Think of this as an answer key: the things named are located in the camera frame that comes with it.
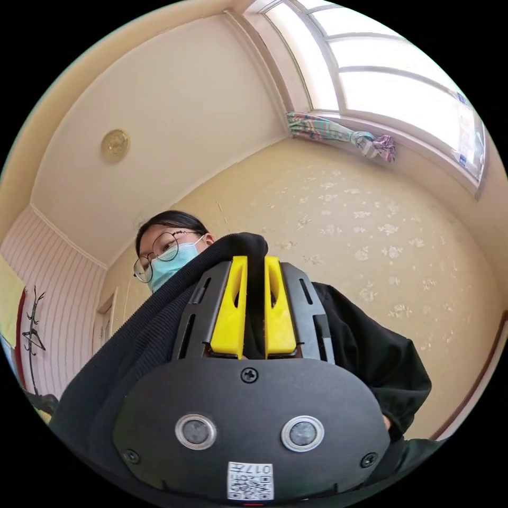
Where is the person's body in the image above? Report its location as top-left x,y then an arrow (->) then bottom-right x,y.
134,210 -> 446,491

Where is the black coat rack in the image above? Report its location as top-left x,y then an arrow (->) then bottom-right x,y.
22,285 -> 48,397

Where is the window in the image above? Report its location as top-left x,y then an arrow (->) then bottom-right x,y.
242,0 -> 489,201

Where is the round ceiling lamp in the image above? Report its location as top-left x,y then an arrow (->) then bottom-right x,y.
99,128 -> 131,163

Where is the black long sleeve shirt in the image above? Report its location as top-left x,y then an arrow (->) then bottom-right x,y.
49,233 -> 278,505

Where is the striped tied curtain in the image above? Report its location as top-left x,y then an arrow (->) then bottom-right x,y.
285,111 -> 396,164

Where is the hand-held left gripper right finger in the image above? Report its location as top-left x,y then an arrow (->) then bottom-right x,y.
264,256 -> 297,359

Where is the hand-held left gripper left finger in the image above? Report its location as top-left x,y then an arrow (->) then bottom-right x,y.
210,256 -> 249,360

